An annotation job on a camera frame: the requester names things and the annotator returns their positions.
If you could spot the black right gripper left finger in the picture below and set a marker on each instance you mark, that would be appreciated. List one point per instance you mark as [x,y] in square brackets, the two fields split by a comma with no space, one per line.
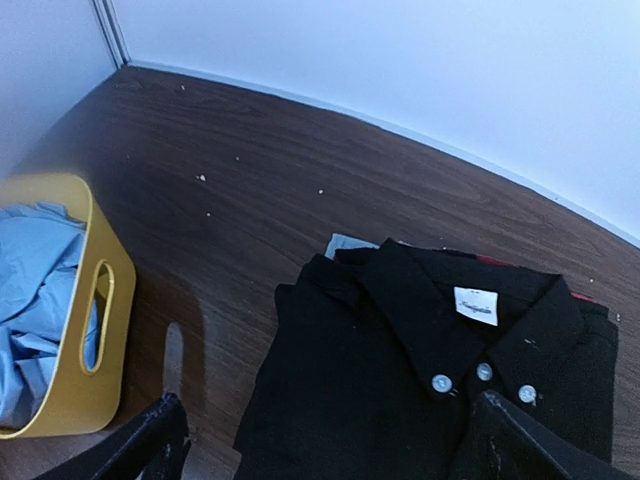
[152,445]

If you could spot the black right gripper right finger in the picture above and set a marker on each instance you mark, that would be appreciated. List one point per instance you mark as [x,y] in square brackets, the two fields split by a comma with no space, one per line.
[503,442]

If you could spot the light blue long sleeve shirt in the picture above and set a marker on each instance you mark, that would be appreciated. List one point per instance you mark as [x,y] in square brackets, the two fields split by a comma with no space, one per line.
[41,249]

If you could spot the yellow plastic basket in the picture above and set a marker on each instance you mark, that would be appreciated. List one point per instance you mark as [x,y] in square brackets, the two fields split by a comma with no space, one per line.
[85,391]

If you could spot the black folded button shirt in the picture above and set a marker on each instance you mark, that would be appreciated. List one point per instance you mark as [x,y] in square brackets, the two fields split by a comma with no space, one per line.
[381,352]

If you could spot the aluminium left corner post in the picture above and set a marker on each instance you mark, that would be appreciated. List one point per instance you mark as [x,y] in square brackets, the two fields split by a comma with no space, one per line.
[111,32]

